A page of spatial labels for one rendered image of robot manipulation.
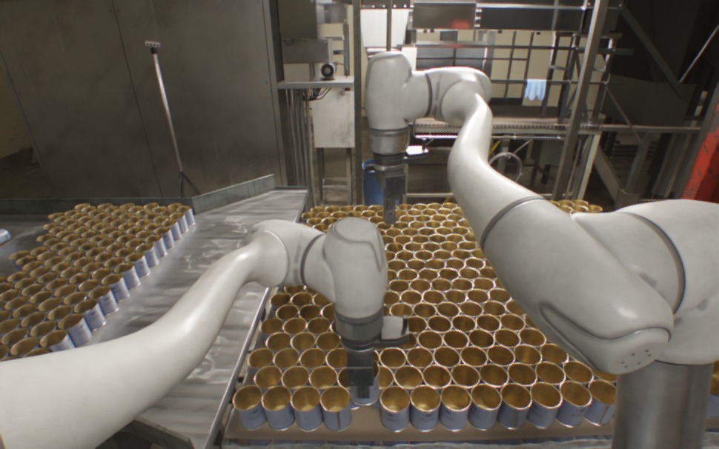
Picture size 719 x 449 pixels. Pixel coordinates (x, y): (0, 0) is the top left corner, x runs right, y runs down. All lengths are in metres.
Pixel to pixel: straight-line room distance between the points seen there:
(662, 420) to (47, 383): 0.61
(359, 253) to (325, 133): 3.11
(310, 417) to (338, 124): 2.99
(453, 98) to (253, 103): 2.71
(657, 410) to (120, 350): 0.58
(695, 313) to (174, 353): 0.51
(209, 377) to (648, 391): 0.96
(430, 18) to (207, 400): 3.28
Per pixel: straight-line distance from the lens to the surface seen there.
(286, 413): 0.94
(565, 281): 0.38
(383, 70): 0.78
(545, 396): 1.04
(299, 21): 2.98
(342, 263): 0.55
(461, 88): 0.81
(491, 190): 0.47
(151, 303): 1.46
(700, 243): 0.48
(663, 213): 0.48
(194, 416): 1.06
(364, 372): 0.69
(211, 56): 3.45
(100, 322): 1.44
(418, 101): 0.81
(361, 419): 0.97
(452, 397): 0.98
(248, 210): 1.98
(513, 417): 0.97
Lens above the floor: 1.89
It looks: 28 degrees down
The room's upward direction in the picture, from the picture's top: 1 degrees counter-clockwise
